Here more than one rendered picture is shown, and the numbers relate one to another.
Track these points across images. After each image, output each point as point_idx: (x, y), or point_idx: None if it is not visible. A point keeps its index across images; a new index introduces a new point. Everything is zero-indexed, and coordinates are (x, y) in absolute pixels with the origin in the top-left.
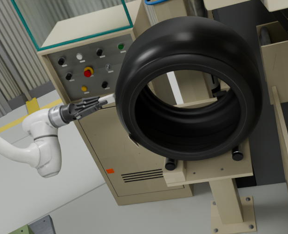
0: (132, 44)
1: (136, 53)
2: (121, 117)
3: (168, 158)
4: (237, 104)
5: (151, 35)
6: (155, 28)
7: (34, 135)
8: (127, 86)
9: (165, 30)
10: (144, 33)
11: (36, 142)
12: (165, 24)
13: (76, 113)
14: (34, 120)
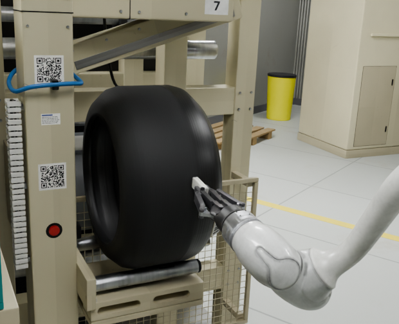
0: (145, 116)
1: (188, 101)
2: (219, 188)
3: (190, 261)
4: (100, 213)
5: (154, 92)
6: (138, 91)
7: (297, 253)
8: (213, 132)
9: (151, 87)
10: (141, 99)
11: (306, 253)
12: (135, 87)
13: (240, 203)
14: (281, 236)
